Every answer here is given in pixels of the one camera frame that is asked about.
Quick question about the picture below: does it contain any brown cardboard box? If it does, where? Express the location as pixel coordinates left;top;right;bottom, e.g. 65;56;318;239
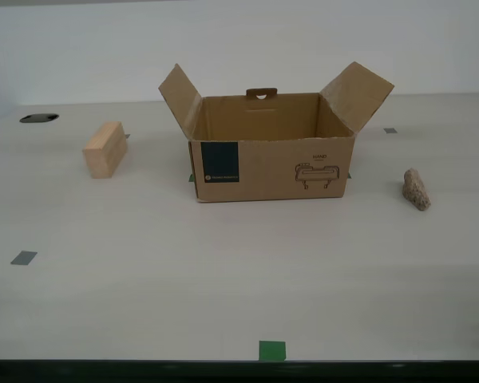
157;61;395;203

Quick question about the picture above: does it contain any light wooden block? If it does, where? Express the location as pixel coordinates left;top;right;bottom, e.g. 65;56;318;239
81;120;129;180

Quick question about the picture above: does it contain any speckled granite rock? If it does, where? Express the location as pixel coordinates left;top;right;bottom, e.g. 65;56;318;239
402;168;432;211

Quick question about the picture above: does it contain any black oval cable grommet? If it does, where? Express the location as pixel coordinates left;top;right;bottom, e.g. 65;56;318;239
19;113;60;124

